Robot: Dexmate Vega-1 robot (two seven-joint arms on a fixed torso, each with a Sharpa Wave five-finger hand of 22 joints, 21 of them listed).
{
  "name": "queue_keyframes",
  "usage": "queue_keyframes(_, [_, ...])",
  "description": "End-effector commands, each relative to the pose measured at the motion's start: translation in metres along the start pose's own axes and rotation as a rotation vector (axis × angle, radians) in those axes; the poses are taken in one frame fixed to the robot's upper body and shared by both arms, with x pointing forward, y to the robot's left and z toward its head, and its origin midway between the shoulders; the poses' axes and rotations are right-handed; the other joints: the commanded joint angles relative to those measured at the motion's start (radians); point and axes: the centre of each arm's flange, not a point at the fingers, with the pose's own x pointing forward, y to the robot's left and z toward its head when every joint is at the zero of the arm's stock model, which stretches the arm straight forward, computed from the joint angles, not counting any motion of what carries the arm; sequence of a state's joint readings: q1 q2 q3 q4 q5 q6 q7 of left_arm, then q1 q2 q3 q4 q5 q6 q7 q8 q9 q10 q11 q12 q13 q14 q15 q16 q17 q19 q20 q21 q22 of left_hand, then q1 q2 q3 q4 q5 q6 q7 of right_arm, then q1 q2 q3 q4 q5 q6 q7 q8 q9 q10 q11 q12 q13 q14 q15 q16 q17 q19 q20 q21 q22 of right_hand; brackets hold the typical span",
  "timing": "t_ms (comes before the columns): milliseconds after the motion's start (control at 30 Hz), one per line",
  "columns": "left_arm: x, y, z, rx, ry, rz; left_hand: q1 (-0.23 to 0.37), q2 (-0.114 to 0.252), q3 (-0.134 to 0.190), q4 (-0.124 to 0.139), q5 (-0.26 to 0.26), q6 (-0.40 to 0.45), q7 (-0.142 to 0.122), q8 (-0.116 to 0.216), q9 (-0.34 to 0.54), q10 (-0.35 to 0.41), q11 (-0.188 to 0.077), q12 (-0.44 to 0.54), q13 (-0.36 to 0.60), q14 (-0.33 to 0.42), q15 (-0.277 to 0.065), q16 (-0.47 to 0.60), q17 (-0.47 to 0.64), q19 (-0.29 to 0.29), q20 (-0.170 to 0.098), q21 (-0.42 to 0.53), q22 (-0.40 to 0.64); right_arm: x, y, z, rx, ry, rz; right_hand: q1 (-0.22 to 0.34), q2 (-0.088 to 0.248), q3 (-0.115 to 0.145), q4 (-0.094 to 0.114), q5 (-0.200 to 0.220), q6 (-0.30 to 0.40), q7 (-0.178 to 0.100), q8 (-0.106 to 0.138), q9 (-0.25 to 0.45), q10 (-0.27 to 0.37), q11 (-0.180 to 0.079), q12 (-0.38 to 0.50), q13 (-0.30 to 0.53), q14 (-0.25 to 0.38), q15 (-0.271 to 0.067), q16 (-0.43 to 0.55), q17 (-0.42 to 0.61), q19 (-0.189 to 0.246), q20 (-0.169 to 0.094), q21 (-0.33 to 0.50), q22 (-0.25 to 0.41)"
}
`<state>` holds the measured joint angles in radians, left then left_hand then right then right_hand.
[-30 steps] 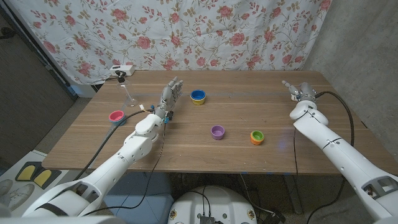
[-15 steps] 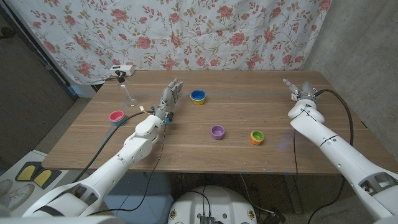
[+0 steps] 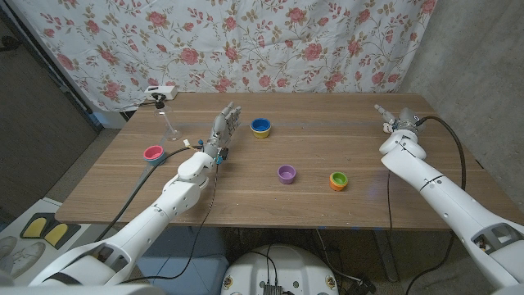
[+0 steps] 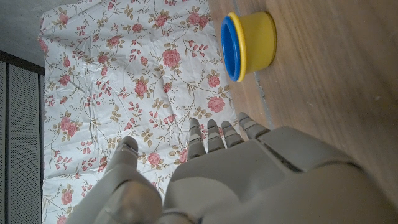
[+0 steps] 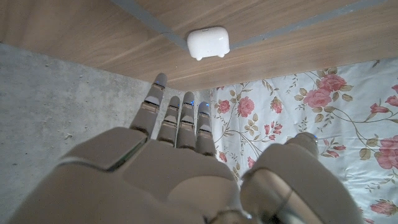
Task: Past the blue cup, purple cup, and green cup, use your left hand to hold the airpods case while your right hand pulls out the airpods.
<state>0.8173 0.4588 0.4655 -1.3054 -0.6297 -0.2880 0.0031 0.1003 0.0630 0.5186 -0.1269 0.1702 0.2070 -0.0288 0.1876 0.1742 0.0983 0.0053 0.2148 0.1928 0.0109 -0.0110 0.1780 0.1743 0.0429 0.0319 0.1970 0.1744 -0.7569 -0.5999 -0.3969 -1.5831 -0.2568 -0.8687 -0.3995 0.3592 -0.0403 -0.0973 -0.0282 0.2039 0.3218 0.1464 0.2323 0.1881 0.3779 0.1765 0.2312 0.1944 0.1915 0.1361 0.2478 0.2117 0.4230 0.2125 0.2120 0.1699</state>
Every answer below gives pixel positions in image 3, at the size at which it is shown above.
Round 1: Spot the black power adapter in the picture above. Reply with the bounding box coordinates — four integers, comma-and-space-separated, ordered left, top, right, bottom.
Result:
347, 278, 377, 295

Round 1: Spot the teal plastic cup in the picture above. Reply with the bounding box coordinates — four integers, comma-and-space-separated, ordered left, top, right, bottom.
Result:
145, 152, 168, 167

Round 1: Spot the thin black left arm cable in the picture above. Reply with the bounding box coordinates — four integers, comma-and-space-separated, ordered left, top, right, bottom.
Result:
120, 163, 220, 284

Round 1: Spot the white power strip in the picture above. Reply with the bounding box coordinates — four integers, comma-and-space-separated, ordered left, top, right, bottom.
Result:
143, 84, 178, 102

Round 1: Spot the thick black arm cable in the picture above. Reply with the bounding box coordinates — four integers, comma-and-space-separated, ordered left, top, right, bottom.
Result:
94, 146, 205, 243
404, 116, 468, 295

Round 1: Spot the white floor mat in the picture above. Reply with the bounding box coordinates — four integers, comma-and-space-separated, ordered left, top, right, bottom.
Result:
0, 197, 99, 288

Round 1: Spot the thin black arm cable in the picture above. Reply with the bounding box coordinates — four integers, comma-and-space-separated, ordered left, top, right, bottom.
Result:
386, 170, 395, 230
120, 163, 220, 284

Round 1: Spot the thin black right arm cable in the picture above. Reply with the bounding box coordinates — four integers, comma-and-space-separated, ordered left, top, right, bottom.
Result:
386, 170, 395, 230

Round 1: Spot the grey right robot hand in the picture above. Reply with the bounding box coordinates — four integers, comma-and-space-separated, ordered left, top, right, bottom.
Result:
374, 103, 427, 135

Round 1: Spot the blue plastic cup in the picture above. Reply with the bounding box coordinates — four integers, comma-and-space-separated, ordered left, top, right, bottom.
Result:
251, 118, 272, 133

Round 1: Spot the floral print backdrop cloth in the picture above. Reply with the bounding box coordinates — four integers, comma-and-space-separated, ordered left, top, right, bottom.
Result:
7, 0, 437, 112

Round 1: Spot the white sneaker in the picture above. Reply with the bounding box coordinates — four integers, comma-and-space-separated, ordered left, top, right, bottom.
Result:
7, 241, 47, 279
0, 235, 18, 260

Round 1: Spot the purple plastic cup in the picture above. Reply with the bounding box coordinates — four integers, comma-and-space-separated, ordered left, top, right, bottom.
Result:
277, 164, 297, 185

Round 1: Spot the black torso cable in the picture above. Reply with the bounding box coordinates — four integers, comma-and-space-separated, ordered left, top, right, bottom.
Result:
245, 244, 280, 286

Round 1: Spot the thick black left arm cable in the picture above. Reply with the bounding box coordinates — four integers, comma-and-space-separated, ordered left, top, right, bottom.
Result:
94, 146, 205, 243

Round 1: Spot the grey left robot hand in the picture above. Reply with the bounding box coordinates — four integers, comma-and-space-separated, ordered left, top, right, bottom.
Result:
203, 101, 242, 161

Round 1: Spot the pink plastic cup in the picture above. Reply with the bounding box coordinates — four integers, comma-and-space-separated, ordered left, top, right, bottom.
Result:
142, 145, 165, 161

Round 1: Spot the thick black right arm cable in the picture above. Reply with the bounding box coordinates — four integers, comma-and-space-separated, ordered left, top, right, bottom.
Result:
404, 116, 468, 295

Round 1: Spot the grey table leg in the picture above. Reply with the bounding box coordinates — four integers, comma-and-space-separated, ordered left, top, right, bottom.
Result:
372, 229, 400, 283

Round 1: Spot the white floor cable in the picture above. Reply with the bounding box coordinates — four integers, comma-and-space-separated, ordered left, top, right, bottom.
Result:
314, 229, 364, 284

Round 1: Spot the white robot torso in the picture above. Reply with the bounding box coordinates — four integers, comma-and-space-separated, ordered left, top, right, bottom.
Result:
220, 244, 340, 295

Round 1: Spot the black slipper yellow insole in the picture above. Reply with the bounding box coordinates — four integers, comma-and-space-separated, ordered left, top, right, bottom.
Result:
20, 212, 53, 239
43, 220, 81, 250

